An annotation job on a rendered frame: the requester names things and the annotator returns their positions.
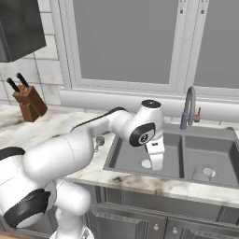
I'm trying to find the red tap lever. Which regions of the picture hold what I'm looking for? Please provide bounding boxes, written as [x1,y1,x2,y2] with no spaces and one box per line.
[193,106,202,123]

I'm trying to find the brown wooden knife block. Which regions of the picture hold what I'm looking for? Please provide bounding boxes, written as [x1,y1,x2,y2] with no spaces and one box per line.
[12,84,49,123]

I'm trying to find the dark wall cupboard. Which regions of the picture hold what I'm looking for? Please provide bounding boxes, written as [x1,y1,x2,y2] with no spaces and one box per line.
[0,0,48,63]

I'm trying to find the grey cupboard front panel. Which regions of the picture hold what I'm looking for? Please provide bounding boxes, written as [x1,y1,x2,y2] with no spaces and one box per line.
[100,186,226,221]

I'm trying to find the black-handled knife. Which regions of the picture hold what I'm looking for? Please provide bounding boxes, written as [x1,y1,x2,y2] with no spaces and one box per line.
[6,77,21,93]
[15,72,30,89]

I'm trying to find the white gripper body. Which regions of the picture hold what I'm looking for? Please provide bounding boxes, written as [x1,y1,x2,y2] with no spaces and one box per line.
[148,151,166,172]

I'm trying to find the dark grey double sink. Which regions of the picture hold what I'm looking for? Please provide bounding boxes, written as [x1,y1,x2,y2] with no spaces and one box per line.
[103,122,239,190]

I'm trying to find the grey curved tap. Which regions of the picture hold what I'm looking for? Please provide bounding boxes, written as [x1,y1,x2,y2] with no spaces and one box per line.
[179,85,198,131]

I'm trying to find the grey metal measuring cup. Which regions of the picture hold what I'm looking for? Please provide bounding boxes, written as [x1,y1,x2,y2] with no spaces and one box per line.
[93,135,105,154]

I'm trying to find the grey cupboard door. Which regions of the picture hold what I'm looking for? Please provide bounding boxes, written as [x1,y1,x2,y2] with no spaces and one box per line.
[164,218,239,239]
[88,210,168,239]

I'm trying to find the white framed window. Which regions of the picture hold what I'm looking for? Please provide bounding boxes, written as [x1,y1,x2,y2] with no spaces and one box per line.
[49,0,239,123]

